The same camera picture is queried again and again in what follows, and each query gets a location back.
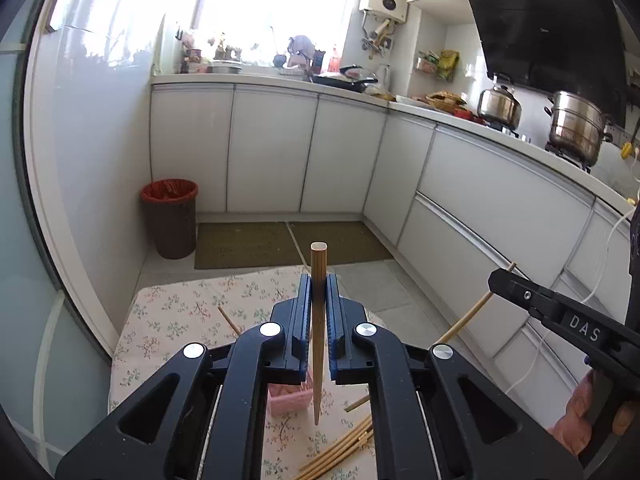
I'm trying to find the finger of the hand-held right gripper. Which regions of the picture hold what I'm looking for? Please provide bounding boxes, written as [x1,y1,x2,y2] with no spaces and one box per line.
[488,268,608,349]

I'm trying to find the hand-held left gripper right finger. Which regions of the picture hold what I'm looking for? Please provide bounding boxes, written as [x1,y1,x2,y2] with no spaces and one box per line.
[326,273,584,480]

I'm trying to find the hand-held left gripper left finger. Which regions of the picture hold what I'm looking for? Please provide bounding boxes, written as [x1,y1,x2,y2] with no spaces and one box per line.
[55,272,314,480]

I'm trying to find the thick wooden chopstick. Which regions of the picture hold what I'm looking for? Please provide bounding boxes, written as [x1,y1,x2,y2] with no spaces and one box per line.
[310,241,329,426]

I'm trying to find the pink chopstick holder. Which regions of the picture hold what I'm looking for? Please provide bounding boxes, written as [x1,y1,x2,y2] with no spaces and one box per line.
[266,369,314,416]

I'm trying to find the person's right hand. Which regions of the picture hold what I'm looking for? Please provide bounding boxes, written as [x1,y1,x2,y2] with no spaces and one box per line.
[547,370,638,458]

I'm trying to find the olive floor mat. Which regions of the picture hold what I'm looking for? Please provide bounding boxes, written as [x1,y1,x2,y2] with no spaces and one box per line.
[288,220,395,266]
[194,221,305,270]

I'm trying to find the pile of wooden chopsticks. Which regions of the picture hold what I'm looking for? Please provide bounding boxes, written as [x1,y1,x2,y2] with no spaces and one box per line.
[294,414,375,480]

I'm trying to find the white kitchen base cabinets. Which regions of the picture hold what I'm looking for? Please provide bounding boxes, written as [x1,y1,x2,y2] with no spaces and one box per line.
[150,72,637,413]

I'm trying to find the gas stove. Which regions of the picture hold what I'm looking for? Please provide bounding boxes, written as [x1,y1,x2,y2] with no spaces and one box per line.
[500,127,598,175]

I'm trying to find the brown trash bin red liner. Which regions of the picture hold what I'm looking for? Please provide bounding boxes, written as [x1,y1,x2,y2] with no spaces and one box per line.
[140,179,199,260]

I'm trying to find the steel steamer pot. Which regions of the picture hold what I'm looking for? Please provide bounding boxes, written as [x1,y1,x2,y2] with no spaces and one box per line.
[544,90,614,166]

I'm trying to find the steel kettle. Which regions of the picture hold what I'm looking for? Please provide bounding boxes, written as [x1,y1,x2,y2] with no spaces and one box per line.
[477,73,523,131]

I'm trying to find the basket of food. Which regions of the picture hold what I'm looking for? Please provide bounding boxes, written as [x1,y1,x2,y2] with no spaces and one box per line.
[424,90,469,111]

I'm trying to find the black frying pan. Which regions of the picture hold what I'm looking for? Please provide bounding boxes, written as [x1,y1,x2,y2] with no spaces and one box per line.
[311,71,379,94]

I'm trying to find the hanging snack packets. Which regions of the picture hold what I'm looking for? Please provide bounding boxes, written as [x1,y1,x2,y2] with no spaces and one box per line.
[416,49,460,82]

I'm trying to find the black range hood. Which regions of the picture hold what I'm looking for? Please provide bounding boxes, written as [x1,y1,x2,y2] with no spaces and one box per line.
[460,0,629,127]

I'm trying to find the sliding glass door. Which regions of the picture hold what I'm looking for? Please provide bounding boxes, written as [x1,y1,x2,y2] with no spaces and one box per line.
[0,35,118,466]

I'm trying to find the white cable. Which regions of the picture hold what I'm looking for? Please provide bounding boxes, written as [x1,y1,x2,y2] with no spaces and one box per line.
[504,199,640,395]

